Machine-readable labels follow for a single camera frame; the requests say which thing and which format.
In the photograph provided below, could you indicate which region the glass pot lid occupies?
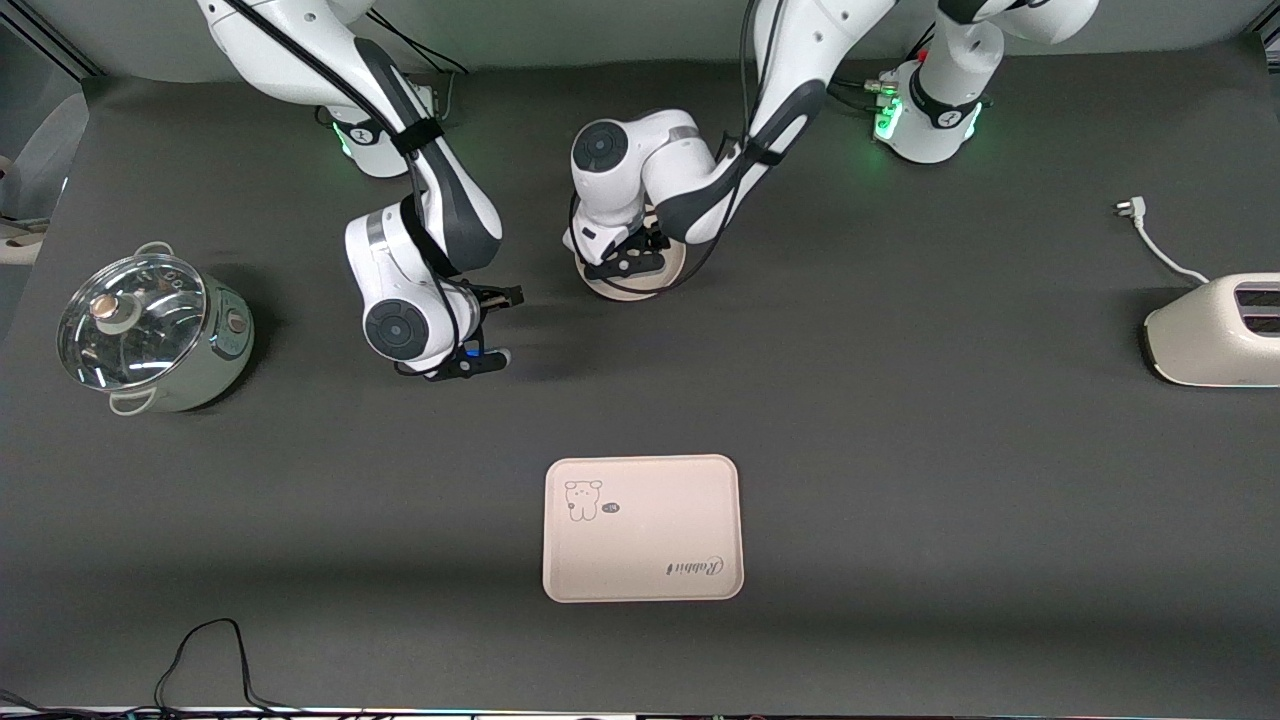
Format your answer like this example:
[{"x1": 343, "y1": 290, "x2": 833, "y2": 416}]
[{"x1": 57, "y1": 253, "x2": 209, "y2": 392}]

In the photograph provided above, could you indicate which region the dark grey table cloth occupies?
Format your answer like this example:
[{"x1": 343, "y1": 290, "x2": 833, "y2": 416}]
[{"x1": 0, "y1": 38, "x2": 1280, "y2": 715}]

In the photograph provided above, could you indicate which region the cream white toaster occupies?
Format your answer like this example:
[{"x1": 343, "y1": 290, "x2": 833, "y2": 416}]
[{"x1": 1142, "y1": 272, "x2": 1280, "y2": 389}]

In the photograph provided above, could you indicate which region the black loose floor cable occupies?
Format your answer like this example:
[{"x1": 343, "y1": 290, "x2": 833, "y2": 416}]
[{"x1": 0, "y1": 617, "x2": 371, "y2": 717}]

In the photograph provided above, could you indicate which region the black arm base cable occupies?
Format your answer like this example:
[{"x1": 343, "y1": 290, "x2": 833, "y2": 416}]
[
  {"x1": 362, "y1": 8, "x2": 472, "y2": 123},
  {"x1": 828, "y1": 22, "x2": 936, "y2": 113}
]

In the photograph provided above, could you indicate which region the white toaster cord with plug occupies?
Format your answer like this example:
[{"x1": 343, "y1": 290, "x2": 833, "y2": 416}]
[{"x1": 1114, "y1": 197, "x2": 1212, "y2": 287}]

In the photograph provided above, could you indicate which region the round cream plate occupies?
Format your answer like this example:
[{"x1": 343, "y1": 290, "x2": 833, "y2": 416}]
[{"x1": 580, "y1": 232, "x2": 690, "y2": 302}]

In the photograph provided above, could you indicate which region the cream rectangular rabbit tray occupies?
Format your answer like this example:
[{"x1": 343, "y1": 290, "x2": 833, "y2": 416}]
[{"x1": 542, "y1": 454, "x2": 745, "y2": 604}]

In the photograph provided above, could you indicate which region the black right arm base cable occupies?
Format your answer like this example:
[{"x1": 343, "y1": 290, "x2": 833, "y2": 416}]
[{"x1": 362, "y1": 8, "x2": 472, "y2": 123}]

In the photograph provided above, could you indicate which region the black left arm base cable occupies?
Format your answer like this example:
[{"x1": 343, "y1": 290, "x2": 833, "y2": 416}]
[{"x1": 828, "y1": 22, "x2": 936, "y2": 113}]

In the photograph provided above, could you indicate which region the pale green cooking pot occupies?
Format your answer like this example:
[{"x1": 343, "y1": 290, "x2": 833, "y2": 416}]
[{"x1": 57, "y1": 241, "x2": 256, "y2": 417}]

